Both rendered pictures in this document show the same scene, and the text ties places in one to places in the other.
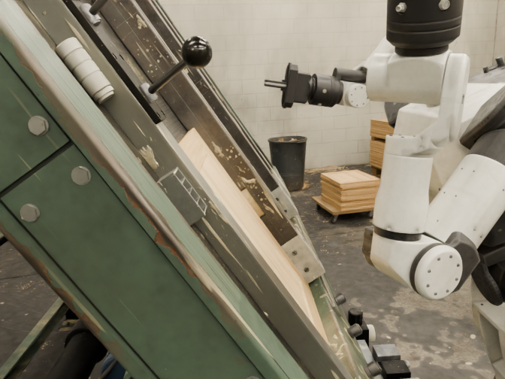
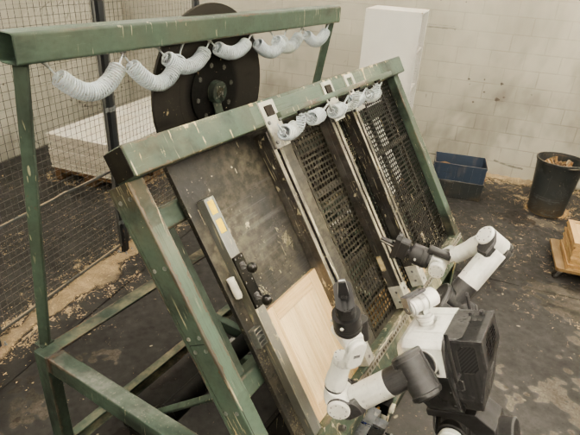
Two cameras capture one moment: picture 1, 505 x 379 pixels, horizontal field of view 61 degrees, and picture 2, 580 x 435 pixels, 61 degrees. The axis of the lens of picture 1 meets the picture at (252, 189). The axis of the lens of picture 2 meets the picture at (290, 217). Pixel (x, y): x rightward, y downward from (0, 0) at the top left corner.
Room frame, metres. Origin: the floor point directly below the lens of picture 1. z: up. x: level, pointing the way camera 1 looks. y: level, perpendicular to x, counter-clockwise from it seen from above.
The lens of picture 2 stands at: (-0.55, -0.68, 2.43)
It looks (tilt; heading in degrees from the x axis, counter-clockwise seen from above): 27 degrees down; 31
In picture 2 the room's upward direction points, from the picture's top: 4 degrees clockwise
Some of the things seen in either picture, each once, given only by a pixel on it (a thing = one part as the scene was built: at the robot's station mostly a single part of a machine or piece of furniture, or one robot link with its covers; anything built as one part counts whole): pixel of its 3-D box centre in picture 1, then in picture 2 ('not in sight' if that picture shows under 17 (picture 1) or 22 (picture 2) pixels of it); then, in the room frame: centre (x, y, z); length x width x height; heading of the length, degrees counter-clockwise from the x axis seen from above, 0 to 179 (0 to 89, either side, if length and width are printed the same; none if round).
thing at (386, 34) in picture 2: not in sight; (385, 104); (4.89, 1.44, 1.03); 0.61 x 0.58 x 2.05; 13
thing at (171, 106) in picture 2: not in sight; (216, 91); (1.31, 0.92, 1.85); 0.80 x 0.06 x 0.80; 1
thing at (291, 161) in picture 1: (288, 163); (552, 185); (5.51, -0.48, 0.33); 0.52 x 0.51 x 0.65; 13
